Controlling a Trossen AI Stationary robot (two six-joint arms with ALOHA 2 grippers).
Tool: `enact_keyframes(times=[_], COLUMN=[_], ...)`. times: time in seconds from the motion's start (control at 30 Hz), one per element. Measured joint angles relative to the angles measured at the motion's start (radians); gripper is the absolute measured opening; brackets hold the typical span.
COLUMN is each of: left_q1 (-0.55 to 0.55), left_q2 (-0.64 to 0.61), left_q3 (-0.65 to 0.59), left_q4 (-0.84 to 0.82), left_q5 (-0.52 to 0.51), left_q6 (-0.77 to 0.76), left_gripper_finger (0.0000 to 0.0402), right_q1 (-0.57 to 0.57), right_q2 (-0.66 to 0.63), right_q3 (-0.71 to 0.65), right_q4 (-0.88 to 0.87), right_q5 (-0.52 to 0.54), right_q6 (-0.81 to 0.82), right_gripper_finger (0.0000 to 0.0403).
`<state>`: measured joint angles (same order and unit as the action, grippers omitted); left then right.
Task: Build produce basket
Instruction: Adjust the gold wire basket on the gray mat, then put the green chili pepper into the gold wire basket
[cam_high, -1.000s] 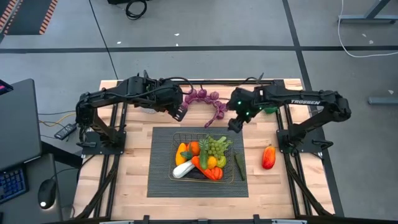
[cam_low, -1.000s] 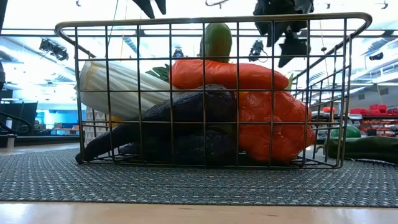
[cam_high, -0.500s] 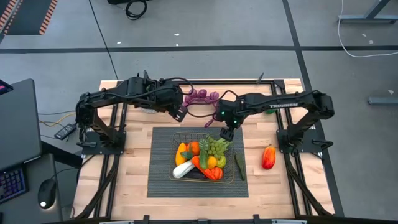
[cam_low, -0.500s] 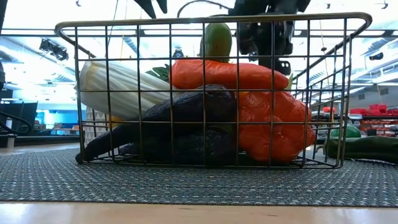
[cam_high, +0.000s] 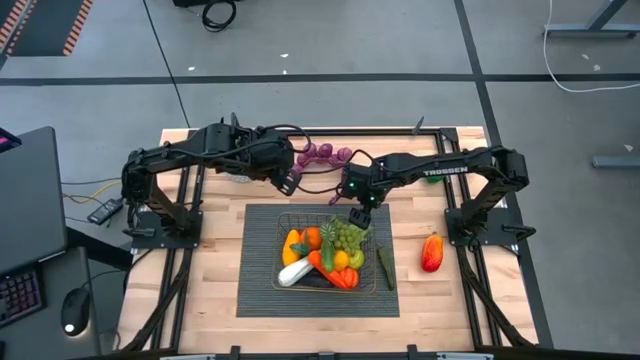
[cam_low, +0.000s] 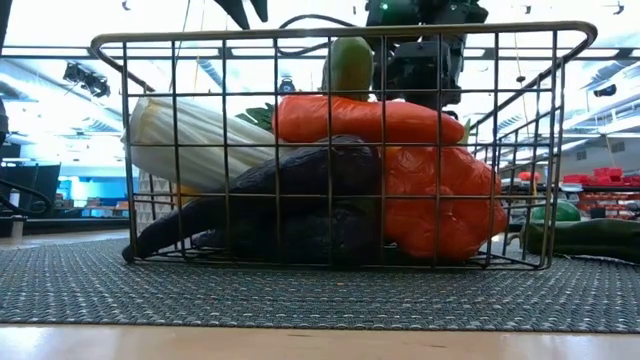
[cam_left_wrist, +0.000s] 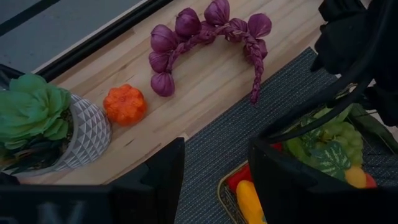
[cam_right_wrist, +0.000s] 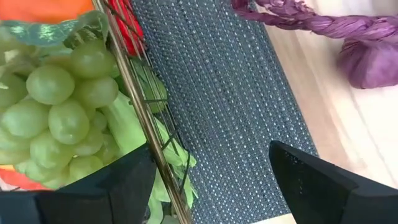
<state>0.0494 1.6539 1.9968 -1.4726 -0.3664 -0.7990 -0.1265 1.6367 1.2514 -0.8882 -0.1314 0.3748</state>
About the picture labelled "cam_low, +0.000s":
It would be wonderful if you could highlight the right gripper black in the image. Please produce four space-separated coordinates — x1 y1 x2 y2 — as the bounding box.
364 0 489 119

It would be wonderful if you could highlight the wire produce basket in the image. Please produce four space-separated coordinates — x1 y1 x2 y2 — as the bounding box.
89 20 599 271

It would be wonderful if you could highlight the orange carrot with greens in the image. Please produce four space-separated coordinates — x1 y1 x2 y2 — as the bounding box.
234 94 466 146

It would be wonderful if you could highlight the orange bell pepper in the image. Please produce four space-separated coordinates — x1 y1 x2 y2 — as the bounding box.
382 144 509 261

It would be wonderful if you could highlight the white green leek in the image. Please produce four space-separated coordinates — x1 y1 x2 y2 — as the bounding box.
122 96 281 194

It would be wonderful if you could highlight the dark purple eggplant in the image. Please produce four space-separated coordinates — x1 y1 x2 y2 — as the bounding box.
122 134 381 264

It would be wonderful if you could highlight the green lime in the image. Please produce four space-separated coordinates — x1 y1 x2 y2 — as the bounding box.
530 199 582 224

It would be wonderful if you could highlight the black spotlight cluster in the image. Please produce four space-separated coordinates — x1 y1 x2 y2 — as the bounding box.
62 62 112 99

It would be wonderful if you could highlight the shelf with red bins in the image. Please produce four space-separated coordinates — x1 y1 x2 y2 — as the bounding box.
499 167 640 221

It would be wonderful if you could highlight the grey woven placemat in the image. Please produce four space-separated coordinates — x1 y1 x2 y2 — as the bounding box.
0 234 640 334

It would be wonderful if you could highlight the long black counter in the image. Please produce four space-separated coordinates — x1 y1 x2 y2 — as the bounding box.
22 199 131 235

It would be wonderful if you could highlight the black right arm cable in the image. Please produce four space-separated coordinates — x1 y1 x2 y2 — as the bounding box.
276 13 362 57

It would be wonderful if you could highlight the long ceiling light rail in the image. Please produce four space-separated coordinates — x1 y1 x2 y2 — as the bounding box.
0 45 640 60

